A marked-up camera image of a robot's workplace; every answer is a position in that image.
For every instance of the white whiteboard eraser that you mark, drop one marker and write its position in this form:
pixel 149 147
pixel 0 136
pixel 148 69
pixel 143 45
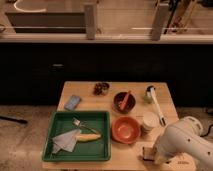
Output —
pixel 148 153

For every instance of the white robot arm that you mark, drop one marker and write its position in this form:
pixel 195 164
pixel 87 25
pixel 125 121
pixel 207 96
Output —
pixel 183 136

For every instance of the dark brown bowl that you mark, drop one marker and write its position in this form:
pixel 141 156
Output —
pixel 119 98

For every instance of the red bowl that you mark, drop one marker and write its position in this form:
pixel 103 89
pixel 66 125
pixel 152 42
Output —
pixel 125 130

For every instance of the red spoon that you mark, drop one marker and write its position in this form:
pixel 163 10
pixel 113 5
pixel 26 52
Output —
pixel 125 100

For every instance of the blue sponge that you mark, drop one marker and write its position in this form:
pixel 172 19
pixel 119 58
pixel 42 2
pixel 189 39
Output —
pixel 72 102

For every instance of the wooden table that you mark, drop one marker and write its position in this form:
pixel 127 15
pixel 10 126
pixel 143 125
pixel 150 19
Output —
pixel 123 157

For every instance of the silver fork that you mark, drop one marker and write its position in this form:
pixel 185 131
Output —
pixel 82 125

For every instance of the white cup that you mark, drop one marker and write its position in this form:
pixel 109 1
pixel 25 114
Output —
pixel 149 121

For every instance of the yellow banana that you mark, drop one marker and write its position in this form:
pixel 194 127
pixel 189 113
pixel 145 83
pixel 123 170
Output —
pixel 87 137

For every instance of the white brush with black tip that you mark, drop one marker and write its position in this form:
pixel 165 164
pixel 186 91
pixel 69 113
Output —
pixel 155 101

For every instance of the green plastic tray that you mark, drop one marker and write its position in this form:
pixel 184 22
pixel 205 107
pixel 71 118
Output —
pixel 97 150

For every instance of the grey cloth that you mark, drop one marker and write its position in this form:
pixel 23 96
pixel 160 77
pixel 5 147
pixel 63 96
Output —
pixel 65 141

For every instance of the black object on floor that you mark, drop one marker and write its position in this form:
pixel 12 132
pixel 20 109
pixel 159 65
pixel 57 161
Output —
pixel 14 120

